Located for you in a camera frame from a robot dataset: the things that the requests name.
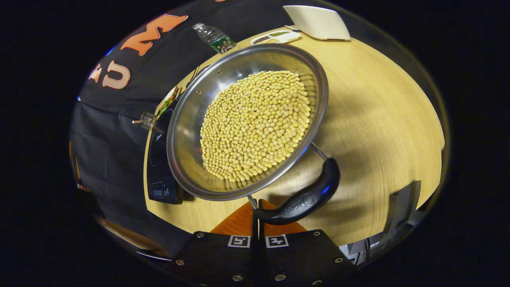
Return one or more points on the clear plastic water bottle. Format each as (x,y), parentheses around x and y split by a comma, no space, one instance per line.
(215,38)

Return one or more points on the sandwich with lettuce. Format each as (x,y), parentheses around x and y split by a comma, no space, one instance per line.
(167,101)

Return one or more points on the steel pot with soybeans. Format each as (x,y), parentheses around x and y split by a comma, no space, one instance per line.
(255,123)

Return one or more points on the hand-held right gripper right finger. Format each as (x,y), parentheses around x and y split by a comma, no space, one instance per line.
(303,259)

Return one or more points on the black induction cooktop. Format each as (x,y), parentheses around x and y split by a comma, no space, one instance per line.
(159,159)

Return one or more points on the white toaster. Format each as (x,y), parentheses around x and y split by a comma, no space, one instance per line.
(318,22)

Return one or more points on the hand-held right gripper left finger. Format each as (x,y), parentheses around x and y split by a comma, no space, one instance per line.
(254,255)

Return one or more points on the grey metal frame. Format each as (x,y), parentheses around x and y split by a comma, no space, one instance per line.
(398,215)

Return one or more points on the white divided dish with beans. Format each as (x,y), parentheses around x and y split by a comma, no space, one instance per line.
(277,36)

